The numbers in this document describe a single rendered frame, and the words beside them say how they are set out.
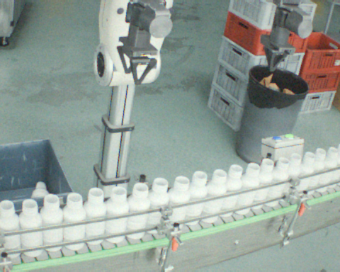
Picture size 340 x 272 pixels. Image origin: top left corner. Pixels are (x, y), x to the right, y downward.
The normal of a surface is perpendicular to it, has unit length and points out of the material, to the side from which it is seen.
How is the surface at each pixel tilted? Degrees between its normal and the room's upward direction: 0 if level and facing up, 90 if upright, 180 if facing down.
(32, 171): 90
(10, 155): 90
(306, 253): 0
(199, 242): 90
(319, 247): 0
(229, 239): 90
